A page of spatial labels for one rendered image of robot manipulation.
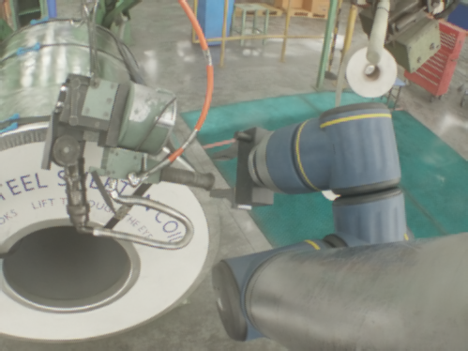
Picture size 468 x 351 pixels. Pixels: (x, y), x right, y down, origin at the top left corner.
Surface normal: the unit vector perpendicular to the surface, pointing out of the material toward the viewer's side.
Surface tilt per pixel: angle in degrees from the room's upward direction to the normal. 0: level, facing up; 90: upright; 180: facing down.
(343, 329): 80
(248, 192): 65
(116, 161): 58
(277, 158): 71
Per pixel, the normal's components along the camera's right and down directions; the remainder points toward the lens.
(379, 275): -0.71, -0.71
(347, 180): -0.74, 0.10
